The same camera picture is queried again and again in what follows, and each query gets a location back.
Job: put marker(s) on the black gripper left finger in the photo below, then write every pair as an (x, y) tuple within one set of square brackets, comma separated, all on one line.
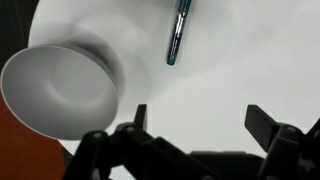
[(106, 156)]

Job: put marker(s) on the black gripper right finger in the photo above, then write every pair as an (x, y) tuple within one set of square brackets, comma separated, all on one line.
[(286, 150)]

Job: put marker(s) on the teal and silver marker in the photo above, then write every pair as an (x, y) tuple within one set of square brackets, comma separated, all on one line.
[(176, 36)]

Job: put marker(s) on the grey bowl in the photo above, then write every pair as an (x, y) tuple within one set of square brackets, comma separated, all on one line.
[(60, 93)]

